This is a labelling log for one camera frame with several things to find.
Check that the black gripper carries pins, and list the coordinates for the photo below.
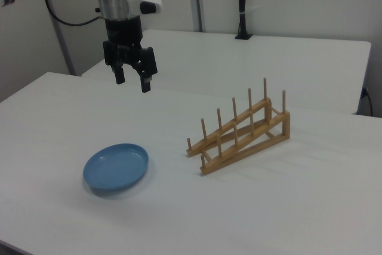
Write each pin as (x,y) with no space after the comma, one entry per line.
(123,32)

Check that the blue round plate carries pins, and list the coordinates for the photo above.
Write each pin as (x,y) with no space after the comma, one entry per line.
(116,167)

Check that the wooden plate rack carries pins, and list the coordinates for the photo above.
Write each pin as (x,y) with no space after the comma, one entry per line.
(253,144)

